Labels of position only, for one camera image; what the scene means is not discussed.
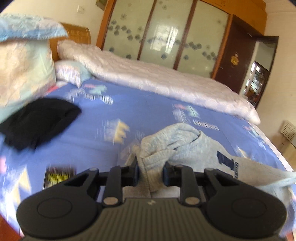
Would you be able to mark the light floral pillow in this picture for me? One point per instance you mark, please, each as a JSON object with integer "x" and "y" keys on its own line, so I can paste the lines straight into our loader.
{"x": 72, "y": 72}

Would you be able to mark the dark brown door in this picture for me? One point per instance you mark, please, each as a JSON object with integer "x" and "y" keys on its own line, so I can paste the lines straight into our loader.
{"x": 237, "y": 54}

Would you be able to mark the black folded garment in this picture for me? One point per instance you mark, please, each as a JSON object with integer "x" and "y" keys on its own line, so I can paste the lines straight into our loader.
{"x": 38, "y": 122}

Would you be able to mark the wooden headboard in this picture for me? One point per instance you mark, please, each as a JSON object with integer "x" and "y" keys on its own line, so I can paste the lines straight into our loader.
{"x": 78, "y": 34}

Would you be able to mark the blue patterned bed sheet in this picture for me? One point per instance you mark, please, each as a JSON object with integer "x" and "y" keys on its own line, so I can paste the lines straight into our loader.
{"x": 114, "y": 119}

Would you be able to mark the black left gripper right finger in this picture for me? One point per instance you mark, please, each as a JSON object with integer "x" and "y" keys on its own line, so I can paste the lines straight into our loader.
{"x": 233, "y": 207}

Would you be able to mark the wooden frosted glass wardrobe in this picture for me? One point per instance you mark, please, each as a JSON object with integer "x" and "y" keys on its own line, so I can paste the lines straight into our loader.
{"x": 188, "y": 36}

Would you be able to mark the light grey sweatpants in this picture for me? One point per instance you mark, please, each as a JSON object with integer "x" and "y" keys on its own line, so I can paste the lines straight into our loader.
{"x": 182, "y": 144}

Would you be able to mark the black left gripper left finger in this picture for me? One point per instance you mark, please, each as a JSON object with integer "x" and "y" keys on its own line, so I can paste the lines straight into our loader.
{"x": 72, "y": 206}

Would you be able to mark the pastel patterned folded blanket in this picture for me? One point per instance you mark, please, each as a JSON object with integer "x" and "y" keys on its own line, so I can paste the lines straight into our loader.
{"x": 27, "y": 65}

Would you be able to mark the pale pink quilted comforter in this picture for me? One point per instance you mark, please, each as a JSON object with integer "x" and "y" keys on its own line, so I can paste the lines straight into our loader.
{"x": 189, "y": 88}

